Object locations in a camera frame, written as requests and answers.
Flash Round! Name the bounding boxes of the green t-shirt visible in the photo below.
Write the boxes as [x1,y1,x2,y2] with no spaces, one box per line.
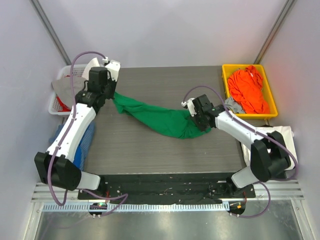
[113,92,211,139]

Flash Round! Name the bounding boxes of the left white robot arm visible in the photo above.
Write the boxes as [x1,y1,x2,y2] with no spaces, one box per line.
[34,64,120,200]

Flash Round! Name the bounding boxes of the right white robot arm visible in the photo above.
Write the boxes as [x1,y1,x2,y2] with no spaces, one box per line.
[185,94,293,198]

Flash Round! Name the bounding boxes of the white cloth in basket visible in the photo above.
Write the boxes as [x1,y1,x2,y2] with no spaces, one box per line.
[81,57,103,80]

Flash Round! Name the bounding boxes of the yellow plastic bin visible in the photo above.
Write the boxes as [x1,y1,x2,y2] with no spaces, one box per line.
[222,64,278,120]

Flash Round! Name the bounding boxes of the grey cloth in bin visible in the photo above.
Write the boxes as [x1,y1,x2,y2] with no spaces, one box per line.
[224,96,246,114]

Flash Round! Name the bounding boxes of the beige grey shirt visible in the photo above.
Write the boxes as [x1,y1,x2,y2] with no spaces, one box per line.
[51,76,86,109]

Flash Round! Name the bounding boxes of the orange t-shirt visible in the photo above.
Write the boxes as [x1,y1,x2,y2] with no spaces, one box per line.
[227,65,270,114]

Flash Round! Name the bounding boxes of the white perforated basket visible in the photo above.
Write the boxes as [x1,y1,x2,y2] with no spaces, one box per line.
[48,64,87,116]

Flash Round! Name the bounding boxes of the blue checked shirt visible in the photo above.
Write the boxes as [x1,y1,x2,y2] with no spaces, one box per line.
[48,121,96,173]

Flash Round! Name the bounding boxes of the white folded shirt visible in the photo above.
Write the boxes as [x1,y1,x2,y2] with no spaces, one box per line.
[241,125,298,171]

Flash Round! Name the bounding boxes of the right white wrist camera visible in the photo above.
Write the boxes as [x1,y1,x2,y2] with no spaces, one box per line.
[181,98,199,117]

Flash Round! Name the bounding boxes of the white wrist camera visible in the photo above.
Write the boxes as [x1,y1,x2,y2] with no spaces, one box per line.
[102,57,121,82]
[181,98,199,117]

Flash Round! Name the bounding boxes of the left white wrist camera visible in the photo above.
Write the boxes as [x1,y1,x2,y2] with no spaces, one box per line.
[102,57,121,82]

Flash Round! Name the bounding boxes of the left aluminium corner rail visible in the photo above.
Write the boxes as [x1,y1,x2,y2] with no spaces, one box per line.
[29,0,72,65]

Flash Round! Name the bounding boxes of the aluminium corner rail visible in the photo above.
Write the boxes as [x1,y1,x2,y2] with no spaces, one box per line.
[29,0,72,65]
[253,0,297,64]

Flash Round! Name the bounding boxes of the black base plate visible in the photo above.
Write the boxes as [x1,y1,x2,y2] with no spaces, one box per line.
[94,172,256,205]

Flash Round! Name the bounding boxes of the slotted cable duct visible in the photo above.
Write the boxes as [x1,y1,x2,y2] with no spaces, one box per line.
[42,201,230,213]

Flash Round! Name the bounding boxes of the right aluminium corner rail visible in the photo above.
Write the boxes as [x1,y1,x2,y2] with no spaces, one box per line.
[253,0,297,64]

